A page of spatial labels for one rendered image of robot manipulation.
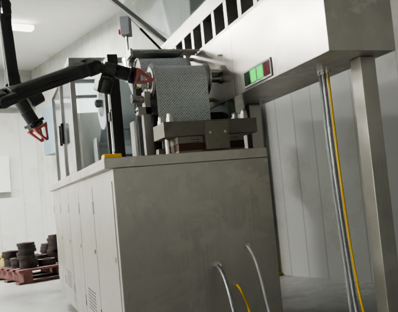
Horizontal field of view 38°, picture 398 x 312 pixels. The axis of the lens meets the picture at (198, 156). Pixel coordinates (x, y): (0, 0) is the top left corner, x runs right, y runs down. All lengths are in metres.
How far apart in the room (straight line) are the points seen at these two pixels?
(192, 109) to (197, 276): 0.74
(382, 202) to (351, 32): 0.55
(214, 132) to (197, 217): 0.35
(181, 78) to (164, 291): 0.92
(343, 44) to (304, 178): 2.83
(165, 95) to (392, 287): 1.20
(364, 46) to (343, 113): 2.45
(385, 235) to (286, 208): 2.87
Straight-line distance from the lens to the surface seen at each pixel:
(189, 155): 2.22
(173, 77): 2.52
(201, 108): 2.53
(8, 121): 9.65
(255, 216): 2.31
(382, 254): 1.98
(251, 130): 2.39
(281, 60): 2.12
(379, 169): 1.98
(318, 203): 4.56
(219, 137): 2.31
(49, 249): 6.59
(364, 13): 1.96
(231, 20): 2.61
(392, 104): 4.10
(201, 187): 2.22
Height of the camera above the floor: 0.74
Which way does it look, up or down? 4 degrees up
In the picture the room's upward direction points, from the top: 5 degrees counter-clockwise
